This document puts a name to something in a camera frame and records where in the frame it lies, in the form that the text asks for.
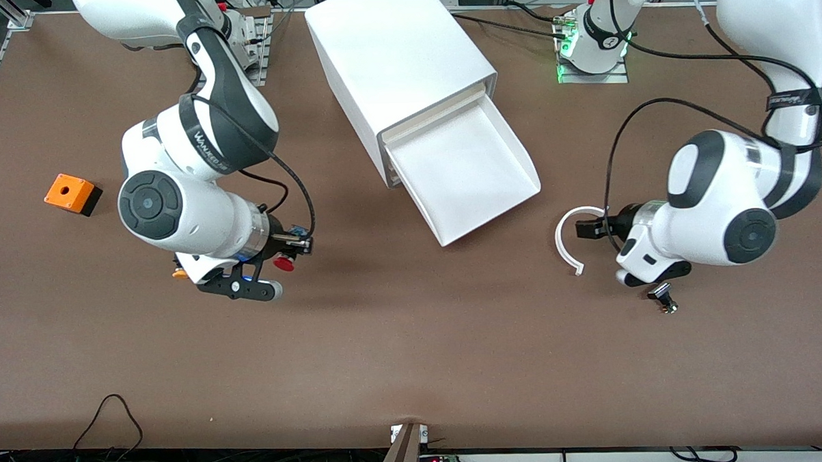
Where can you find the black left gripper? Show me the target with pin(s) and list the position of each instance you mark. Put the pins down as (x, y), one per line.
(621, 221)

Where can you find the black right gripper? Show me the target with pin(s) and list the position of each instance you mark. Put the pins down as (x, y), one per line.
(278, 244)

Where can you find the red mushroom push button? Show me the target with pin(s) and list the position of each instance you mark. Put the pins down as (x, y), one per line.
(284, 264)

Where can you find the white scoop-front drawer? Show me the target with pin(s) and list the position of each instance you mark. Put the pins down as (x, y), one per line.
(471, 181)

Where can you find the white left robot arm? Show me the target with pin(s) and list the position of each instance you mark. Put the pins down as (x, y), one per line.
(724, 206)

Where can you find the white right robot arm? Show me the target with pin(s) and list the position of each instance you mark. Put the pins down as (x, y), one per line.
(198, 218)

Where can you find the yellow mushroom push button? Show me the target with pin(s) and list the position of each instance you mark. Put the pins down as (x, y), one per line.
(178, 272)

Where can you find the white curved plastic arc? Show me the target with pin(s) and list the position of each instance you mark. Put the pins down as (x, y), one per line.
(558, 243)

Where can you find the black silver selector switch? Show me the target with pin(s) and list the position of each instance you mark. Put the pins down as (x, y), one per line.
(662, 295)

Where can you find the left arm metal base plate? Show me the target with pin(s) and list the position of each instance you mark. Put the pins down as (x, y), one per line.
(594, 78)

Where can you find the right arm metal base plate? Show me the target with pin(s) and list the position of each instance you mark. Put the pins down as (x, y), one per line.
(263, 58)

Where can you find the white mounting bracket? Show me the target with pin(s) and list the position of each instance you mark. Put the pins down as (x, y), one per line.
(425, 433)

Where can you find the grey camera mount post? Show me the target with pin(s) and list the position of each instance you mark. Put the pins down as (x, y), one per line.
(402, 457)

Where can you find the orange button enclosure box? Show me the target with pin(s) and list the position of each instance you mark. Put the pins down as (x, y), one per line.
(68, 192)

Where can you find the aluminium corner bracket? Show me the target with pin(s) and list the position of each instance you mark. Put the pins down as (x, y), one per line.
(21, 20)

